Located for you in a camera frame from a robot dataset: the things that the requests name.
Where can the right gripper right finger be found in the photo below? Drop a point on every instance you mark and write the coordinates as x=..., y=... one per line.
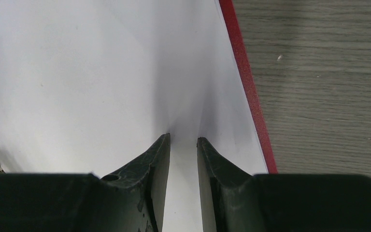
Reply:
x=235, y=201

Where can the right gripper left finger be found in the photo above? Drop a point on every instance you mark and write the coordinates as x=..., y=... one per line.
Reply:
x=130, y=199

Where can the red plastic folder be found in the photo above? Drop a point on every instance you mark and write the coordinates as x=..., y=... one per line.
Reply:
x=249, y=89

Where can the white paper sheets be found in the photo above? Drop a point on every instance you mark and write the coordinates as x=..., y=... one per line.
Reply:
x=108, y=80

